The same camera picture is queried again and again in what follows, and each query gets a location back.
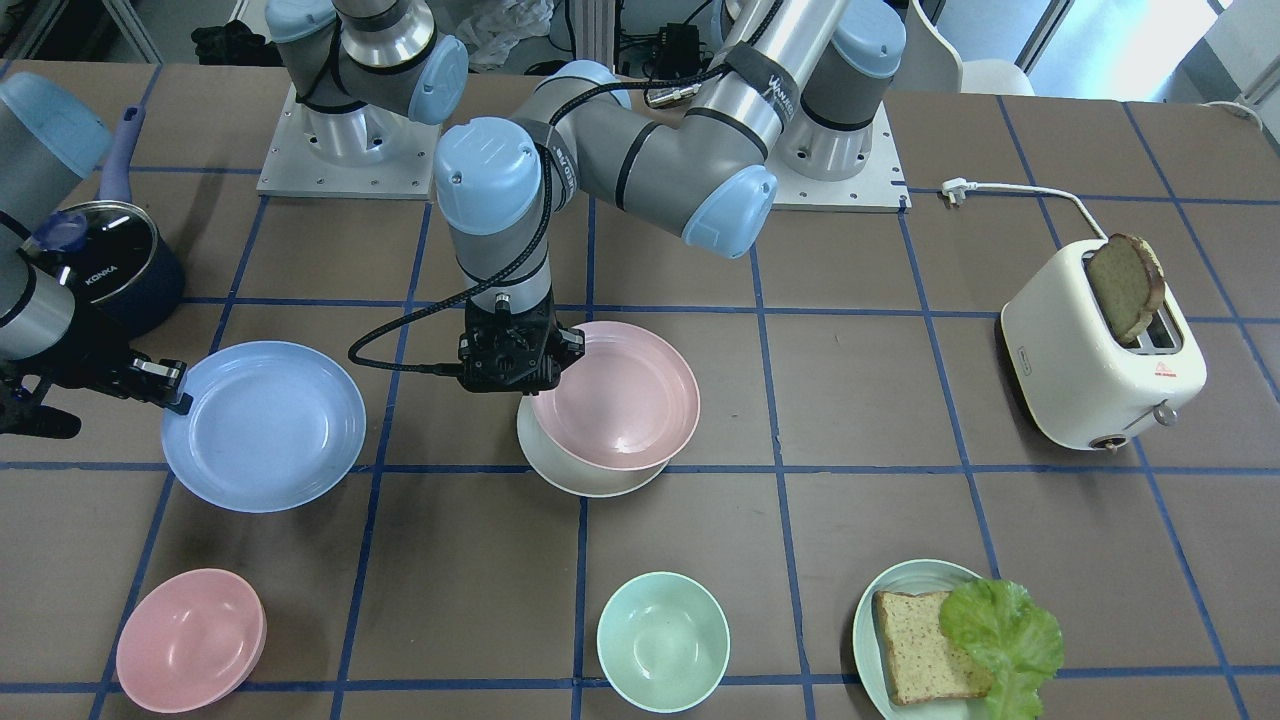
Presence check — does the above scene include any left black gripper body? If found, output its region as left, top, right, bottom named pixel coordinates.
left=458, top=299, right=586, bottom=393

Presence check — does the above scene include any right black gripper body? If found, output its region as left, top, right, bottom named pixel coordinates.
left=3, top=290, right=132, bottom=411

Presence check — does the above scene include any blue plate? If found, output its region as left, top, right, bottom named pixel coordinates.
left=161, top=341, right=367, bottom=512

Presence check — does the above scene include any pink plate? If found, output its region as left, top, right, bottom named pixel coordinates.
left=531, top=320, right=701, bottom=471

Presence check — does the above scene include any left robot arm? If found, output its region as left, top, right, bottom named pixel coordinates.
left=424, top=1, right=908, bottom=395

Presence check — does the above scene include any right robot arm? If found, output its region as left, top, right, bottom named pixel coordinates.
left=1, top=72, right=192, bottom=439

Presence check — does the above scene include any dark blue pot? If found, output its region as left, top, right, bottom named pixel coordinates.
left=22, top=105, right=186, bottom=338

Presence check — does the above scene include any cream plate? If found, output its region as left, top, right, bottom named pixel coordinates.
left=516, top=397, right=666, bottom=498

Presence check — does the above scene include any pink bowl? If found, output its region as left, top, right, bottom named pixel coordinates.
left=115, top=568, right=268, bottom=714

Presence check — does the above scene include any green bowl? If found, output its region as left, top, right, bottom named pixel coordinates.
left=596, top=571, right=732, bottom=714

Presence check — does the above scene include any green plate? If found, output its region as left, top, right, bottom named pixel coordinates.
left=851, top=559, right=993, bottom=719

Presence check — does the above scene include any white chair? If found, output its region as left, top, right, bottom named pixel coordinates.
left=891, top=1, right=1036, bottom=96

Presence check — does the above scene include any bread slice on plate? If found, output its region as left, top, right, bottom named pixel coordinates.
left=873, top=591, right=995, bottom=706

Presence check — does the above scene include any lettuce leaf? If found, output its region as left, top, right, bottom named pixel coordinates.
left=940, top=579, right=1065, bottom=719

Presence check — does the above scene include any white toaster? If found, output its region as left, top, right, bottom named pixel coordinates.
left=997, top=240, right=1207, bottom=450

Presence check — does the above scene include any bread slice in toaster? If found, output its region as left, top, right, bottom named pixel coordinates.
left=1085, top=233, right=1166, bottom=346

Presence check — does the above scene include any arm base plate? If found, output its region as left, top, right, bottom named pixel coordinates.
left=765, top=104, right=911, bottom=213
left=256, top=87, right=440, bottom=201

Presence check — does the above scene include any white toaster cable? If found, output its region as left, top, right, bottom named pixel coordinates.
left=942, top=178, right=1111, bottom=243

